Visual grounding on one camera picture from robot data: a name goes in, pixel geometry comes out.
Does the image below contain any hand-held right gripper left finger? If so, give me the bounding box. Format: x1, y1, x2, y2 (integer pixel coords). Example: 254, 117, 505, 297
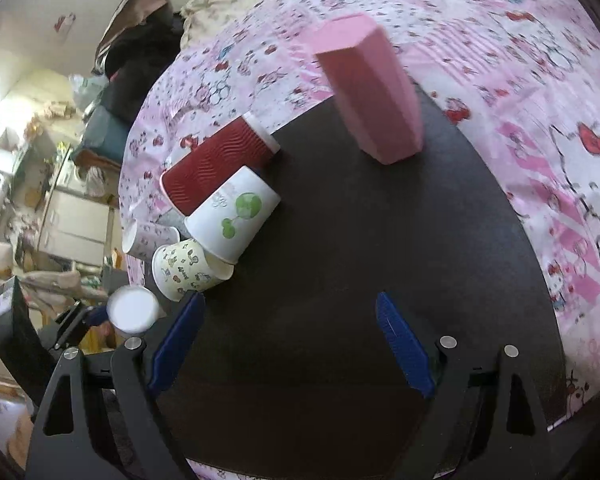
25, 290, 207, 480

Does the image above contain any beige striped bag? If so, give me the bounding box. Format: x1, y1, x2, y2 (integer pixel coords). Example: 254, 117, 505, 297
95, 0, 169, 63

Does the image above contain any plain white paper cup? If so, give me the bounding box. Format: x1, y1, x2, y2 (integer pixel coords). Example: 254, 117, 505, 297
106, 285, 162, 339

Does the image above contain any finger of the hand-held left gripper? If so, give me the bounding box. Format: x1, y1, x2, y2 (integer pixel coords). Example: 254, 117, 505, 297
54, 302, 112, 352

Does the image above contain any pink hexagonal box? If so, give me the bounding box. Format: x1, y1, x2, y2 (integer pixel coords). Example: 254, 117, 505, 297
313, 14, 424, 165

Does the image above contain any white cabinet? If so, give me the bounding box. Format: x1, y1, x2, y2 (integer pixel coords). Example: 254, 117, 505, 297
36, 187, 112, 267

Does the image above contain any clear plastic bag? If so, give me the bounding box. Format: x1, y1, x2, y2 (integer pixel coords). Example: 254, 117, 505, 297
68, 72, 109, 112

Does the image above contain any pink cartoon printed blanket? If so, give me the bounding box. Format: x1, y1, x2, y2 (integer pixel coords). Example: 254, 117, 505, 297
117, 0, 600, 480

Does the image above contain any dark clothes pile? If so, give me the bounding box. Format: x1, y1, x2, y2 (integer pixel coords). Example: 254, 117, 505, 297
104, 2, 187, 126

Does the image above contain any blue cloth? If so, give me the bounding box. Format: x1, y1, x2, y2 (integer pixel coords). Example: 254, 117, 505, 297
76, 104, 132, 162

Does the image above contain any white cup pink pattern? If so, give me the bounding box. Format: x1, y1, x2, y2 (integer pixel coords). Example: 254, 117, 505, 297
122, 219, 181, 262

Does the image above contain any red ribbed paper cup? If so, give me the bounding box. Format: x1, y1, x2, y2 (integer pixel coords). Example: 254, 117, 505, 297
160, 111, 282, 217

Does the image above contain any cream cup small green pattern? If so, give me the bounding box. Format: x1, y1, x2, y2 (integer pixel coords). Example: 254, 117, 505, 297
151, 239, 235, 302

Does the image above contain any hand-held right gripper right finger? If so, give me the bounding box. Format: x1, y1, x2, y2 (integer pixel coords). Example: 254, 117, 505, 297
375, 291, 556, 480

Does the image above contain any white cup green tree print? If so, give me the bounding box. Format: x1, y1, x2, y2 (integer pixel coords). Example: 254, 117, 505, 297
184, 165, 282, 265

